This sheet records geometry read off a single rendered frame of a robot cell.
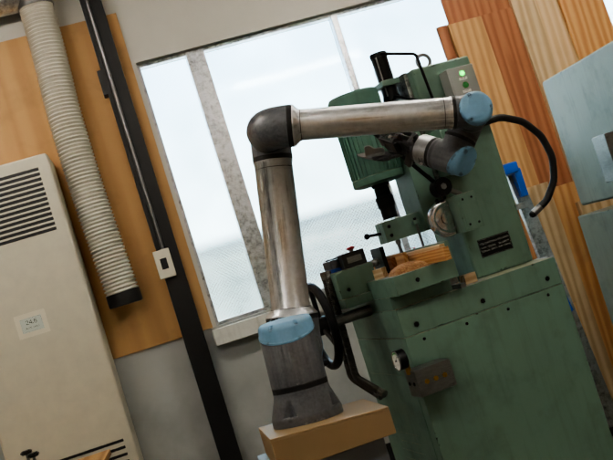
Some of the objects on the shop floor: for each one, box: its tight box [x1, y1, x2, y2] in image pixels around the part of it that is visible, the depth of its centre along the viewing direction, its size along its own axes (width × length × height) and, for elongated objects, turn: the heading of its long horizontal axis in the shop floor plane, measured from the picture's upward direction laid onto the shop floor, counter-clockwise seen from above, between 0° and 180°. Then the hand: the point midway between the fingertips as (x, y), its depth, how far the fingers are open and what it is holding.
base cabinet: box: [358, 283, 613, 460], centre depth 310 cm, size 45×58×71 cm
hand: (370, 137), depth 286 cm, fingers open, 14 cm apart
